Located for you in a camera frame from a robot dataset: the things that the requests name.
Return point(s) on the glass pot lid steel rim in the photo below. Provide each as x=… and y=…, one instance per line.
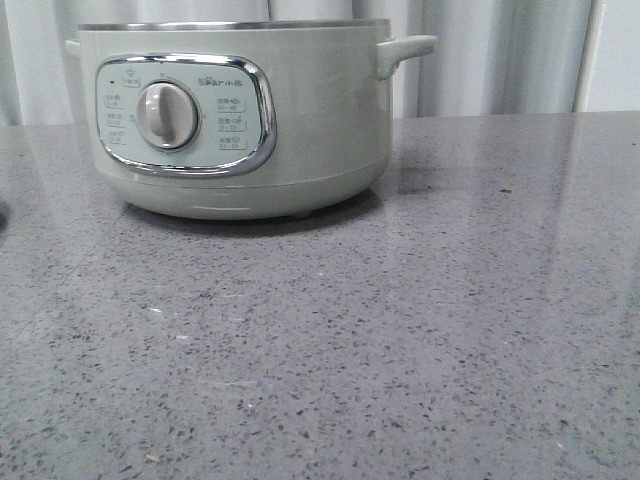
x=4, y=217

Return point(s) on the white pleated curtain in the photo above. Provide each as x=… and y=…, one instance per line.
x=492, y=57

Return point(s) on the pale green electric cooking pot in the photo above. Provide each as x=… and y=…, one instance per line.
x=241, y=120

